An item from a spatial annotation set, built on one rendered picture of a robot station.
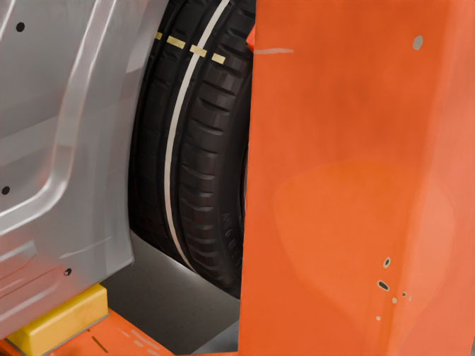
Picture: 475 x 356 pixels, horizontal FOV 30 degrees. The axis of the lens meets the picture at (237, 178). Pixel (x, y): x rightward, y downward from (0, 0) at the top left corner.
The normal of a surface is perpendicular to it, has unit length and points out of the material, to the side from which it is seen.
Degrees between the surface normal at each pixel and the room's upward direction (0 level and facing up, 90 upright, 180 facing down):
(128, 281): 0
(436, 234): 90
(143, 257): 0
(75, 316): 90
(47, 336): 90
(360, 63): 90
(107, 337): 0
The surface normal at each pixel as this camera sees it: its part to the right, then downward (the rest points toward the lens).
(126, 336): 0.04, -0.84
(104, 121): 0.74, 0.39
